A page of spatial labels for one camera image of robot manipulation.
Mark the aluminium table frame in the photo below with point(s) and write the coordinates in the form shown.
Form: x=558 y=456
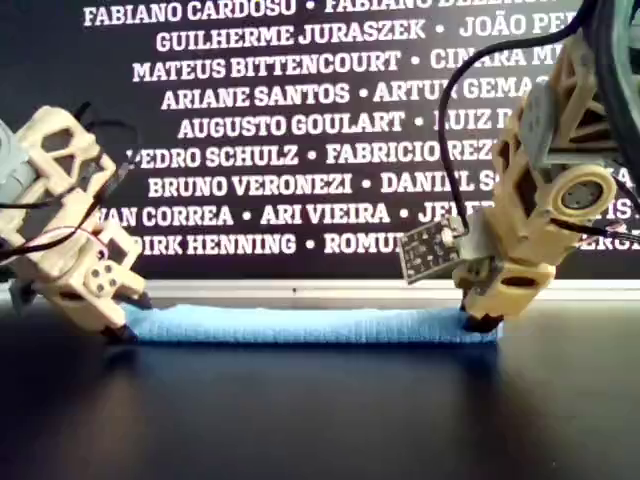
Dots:
x=300 y=292

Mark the tan right robot arm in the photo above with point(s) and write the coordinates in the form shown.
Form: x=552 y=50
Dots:
x=580 y=65

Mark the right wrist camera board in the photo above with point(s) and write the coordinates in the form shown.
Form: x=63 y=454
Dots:
x=425 y=250

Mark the blue microfibre cloth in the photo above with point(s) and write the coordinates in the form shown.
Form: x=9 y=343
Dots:
x=300 y=325

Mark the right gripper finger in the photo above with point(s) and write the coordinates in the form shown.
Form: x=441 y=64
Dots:
x=510 y=305
x=475 y=280

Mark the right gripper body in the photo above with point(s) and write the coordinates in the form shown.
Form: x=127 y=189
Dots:
x=520 y=240

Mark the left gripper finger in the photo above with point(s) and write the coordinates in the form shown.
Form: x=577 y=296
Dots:
x=90 y=312
x=115 y=282

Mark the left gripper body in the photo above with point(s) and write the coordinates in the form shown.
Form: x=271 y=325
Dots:
x=60 y=260

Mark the tan left robot arm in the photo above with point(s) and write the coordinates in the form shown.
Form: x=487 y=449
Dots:
x=50 y=120

